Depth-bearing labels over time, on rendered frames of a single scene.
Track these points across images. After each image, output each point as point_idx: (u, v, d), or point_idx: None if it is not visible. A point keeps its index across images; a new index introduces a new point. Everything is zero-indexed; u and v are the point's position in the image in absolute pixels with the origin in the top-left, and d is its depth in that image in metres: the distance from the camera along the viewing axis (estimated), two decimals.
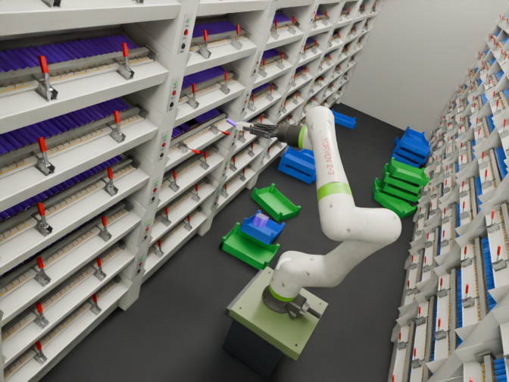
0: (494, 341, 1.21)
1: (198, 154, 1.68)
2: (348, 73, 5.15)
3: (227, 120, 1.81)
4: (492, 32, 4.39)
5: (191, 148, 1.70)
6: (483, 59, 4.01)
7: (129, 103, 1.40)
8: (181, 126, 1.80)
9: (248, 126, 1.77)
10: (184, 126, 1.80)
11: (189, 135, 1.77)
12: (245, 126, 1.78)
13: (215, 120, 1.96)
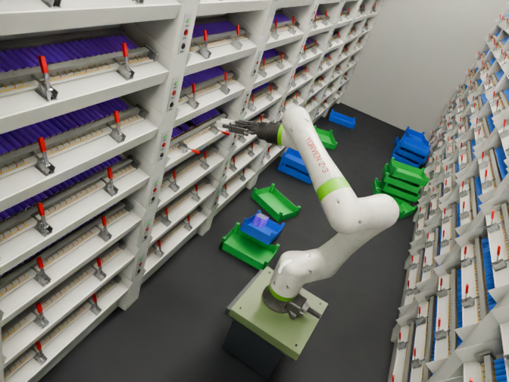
0: (494, 341, 1.21)
1: (198, 154, 1.68)
2: (348, 73, 5.15)
3: None
4: (492, 32, 4.39)
5: (191, 148, 1.70)
6: (483, 59, 4.01)
7: (129, 103, 1.40)
8: (181, 126, 1.80)
9: (227, 124, 1.78)
10: (184, 126, 1.80)
11: (189, 135, 1.77)
12: (224, 123, 1.78)
13: (215, 120, 1.96)
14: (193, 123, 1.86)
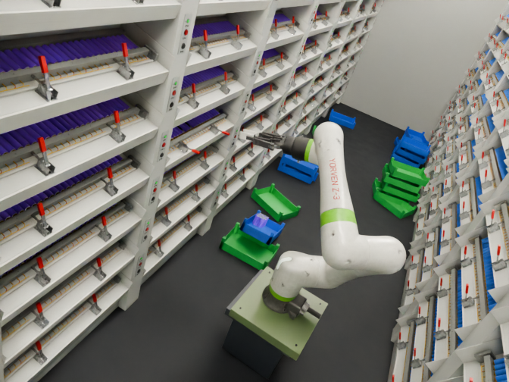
0: (494, 341, 1.21)
1: (198, 154, 1.68)
2: (348, 73, 5.15)
3: None
4: (492, 32, 4.39)
5: (191, 148, 1.70)
6: (483, 59, 4.01)
7: (129, 103, 1.40)
8: (181, 126, 1.80)
9: (255, 136, 1.74)
10: (184, 126, 1.80)
11: (189, 135, 1.77)
12: None
13: (215, 120, 1.96)
14: (193, 123, 1.86)
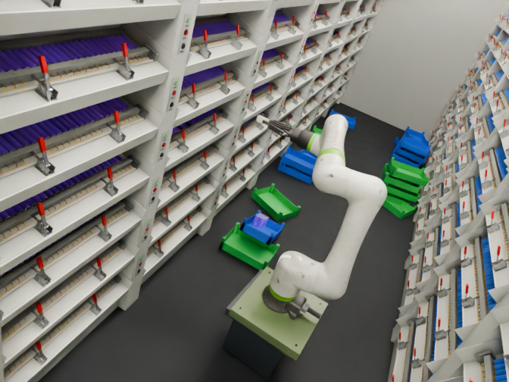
0: (494, 341, 1.21)
1: (182, 130, 1.67)
2: (348, 73, 5.15)
3: None
4: (492, 32, 4.39)
5: (183, 139, 1.69)
6: (483, 59, 4.01)
7: (129, 103, 1.40)
8: None
9: None
10: (181, 124, 1.80)
11: (186, 132, 1.77)
12: None
13: (212, 117, 1.96)
14: (190, 121, 1.86)
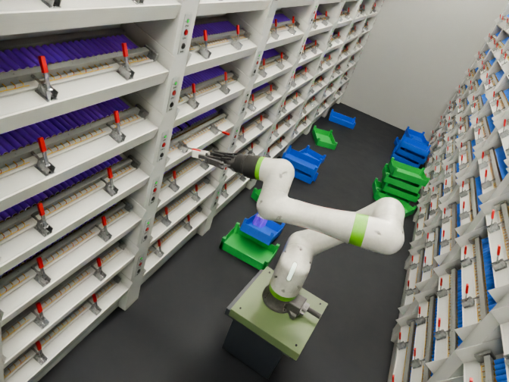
0: (494, 341, 1.21)
1: None
2: (348, 73, 5.15)
3: None
4: (492, 32, 4.39)
5: (191, 148, 1.69)
6: (483, 59, 4.01)
7: (129, 103, 1.40)
8: None
9: None
10: (181, 124, 1.80)
11: (189, 135, 1.77)
12: None
13: (215, 120, 1.96)
14: (191, 121, 1.86)
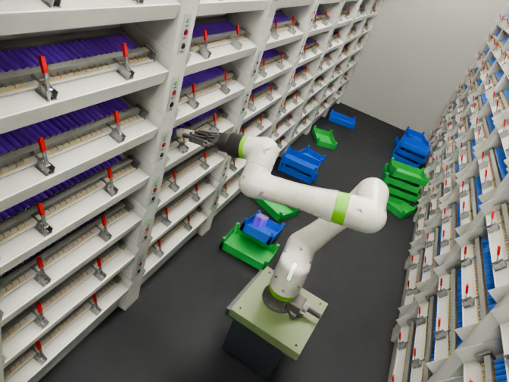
0: (494, 341, 1.21)
1: (182, 130, 1.67)
2: (348, 73, 5.15)
3: None
4: (492, 32, 4.39)
5: (183, 139, 1.69)
6: (483, 59, 4.01)
7: (129, 103, 1.40)
8: None
9: None
10: (181, 124, 1.80)
11: None
12: None
13: (212, 117, 1.96)
14: (191, 121, 1.86)
